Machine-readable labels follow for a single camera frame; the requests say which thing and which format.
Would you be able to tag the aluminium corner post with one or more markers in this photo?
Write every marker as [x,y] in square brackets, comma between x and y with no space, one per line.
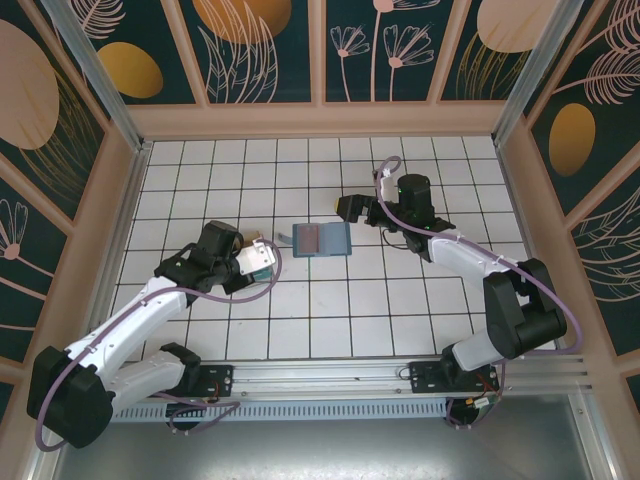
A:
[100,85]
[530,70]

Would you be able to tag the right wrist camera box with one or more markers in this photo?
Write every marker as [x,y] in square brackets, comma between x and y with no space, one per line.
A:
[386,185]

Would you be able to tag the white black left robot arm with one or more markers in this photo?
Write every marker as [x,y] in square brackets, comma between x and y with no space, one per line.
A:
[75,400]

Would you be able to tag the orange circle leaf wall panel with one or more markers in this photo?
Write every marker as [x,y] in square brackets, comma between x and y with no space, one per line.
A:
[250,60]

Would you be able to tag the green card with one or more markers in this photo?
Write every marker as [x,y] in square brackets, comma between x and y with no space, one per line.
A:
[264,275]

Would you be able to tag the pink flower wall panel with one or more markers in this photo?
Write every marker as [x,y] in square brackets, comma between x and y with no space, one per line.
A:
[380,75]

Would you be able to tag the grey metal sheet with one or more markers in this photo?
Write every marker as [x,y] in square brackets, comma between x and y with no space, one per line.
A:
[320,450]

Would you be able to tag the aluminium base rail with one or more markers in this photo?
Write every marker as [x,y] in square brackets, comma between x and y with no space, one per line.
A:
[320,375]

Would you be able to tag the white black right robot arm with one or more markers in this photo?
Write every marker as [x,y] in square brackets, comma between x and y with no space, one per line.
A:
[525,310]

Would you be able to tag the maroon card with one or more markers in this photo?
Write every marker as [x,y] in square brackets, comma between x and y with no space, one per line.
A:
[309,240]

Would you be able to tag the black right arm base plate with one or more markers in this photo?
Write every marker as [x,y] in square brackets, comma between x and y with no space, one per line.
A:
[425,377]

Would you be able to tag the pink circle wall panel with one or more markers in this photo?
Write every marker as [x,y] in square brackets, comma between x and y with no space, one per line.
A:
[480,75]

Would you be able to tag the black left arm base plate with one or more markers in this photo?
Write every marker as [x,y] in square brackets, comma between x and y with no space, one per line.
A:
[220,377]

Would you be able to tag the gold oval wall panel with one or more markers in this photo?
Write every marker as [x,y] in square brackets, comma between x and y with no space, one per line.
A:
[150,50]

